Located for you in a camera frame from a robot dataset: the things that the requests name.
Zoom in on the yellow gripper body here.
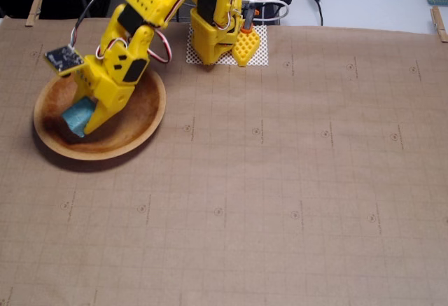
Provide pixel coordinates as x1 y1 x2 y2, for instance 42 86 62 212
83 38 152 86

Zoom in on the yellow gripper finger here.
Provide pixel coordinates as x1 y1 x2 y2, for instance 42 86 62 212
83 77 137 135
73 70 98 106

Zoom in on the blue block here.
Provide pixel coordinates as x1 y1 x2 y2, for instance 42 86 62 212
61 96 97 138

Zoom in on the round wooden bowl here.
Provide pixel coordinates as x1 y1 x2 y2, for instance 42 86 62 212
33 69 167 162

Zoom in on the wooden clothespin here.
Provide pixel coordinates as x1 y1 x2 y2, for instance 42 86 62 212
24 0 44 27
429 6 448 43

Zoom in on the orange black clamp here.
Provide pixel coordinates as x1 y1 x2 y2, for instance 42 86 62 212
240 4 259 34

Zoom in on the white mesh mat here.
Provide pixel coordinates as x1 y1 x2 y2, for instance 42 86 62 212
185 24 270 67

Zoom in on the gridded gift wrap paper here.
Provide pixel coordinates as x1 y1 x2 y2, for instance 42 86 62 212
0 17 448 306

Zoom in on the blue camera circuit board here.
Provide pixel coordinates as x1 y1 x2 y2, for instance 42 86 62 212
44 45 85 76

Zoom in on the red white servo wire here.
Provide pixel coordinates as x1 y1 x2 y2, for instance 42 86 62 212
94 31 173 64

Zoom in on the black camera cable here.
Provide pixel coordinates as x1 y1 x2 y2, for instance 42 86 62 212
71 0 122 48

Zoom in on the white looped cable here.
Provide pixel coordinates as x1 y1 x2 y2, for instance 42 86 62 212
241 0 292 24

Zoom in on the black power cable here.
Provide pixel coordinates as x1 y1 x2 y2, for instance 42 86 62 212
307 0 324 27

